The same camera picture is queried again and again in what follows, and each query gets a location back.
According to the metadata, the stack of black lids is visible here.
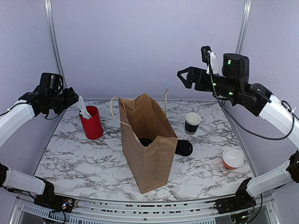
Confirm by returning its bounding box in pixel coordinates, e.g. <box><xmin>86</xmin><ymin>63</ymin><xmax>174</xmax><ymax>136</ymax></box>
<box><xmin>175</xmin><ymin>140</ymin><xmax>193</xmax><ymax>156</ymax></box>

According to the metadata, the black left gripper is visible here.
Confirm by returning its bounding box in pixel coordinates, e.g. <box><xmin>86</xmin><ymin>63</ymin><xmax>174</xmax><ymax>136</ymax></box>
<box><xmin>48</xmin><ymin>87</ymin><xmax>78</xmax><ymax>114</ymax></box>

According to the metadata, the black plastic cup lid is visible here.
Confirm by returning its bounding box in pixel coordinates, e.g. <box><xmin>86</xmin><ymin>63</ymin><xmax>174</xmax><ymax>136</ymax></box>
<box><xmin>139</xmin><ymin>138</ymin><xmax>153</xmax><ymax>147</ymax></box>

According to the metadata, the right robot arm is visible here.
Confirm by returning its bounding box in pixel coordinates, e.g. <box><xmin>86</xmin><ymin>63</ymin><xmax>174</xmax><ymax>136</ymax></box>
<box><xmin>177</xmin><ymin>50</ymin><xmax>299</xmax><ymax>213</ymax></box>

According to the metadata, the left aluminium post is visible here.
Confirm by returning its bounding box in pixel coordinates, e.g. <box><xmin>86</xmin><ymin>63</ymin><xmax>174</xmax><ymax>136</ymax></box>
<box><xmin>44</xmin><ymin>0</ymin><xmax>67</xmax><ymax>88</ymax></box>

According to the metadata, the right aluminium post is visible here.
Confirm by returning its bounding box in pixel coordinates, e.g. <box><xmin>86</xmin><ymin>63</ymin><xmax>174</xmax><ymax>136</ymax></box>
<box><xmin>235</xmin><ymin>0</ymin><xmax>252</xmax><ymax>54</ymax></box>

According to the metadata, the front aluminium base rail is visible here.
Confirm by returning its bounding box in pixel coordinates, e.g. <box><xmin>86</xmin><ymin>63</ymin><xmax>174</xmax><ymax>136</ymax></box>
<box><xmin>8</xmin><ymin>194</ymin><xmax>281</xmax><ymax>224</ymax></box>

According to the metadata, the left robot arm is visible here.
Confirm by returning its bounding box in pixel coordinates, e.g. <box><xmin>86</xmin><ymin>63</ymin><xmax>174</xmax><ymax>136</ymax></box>
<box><xmin>0</xmin><ymin>73</ymin><xmax>78</xmax><ymax>212</ymax></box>

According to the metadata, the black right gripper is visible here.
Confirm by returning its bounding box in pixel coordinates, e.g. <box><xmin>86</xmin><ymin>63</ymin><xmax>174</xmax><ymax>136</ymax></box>
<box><xmin>178</xmin><ymin>66</ymin><xmax>240</xmax><ymax>101</ymax></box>

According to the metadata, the white straw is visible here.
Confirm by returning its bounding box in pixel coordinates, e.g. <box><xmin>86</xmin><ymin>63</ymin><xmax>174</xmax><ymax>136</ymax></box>
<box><xmin>79</xmin><ymin>112</ymin><xmax>91</xmax><ymax>119</ymax></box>
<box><xmin>76</xmin><ymin>96</ymin><xmax>88</xmax><ymax>112</ymax></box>

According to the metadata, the red cylindrical holder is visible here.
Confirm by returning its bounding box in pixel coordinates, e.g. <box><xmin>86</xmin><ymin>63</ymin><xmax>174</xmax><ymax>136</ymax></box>
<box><xmin>79</xmin><ymin>105</ymin><xmax>103</xmax><ymax>140</ymax></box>

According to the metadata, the aluminium post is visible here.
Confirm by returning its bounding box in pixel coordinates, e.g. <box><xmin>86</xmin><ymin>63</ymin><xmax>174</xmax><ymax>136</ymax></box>
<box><xmin>235</xmin><ymin>0</ymin><xmax>252</xmax><ymax>54</ymax></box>
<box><xmin>44</xmin><ymin>0</ymin><xmax>67</xmax><ymax>88</ymax></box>

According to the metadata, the brown paper bag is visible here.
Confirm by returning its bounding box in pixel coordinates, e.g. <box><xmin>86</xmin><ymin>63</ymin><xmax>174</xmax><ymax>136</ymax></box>
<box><xmin>113</xmin><ymin>93</ymin><xmax>178</xmax><ymax>194</ymax></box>

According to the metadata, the orange white bowl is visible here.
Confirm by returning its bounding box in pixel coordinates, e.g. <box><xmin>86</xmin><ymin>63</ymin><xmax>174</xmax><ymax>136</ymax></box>
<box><xmin>222</xmin><ymin>148</ymin><xmax>244</xmax><ymax>169</ymax></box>

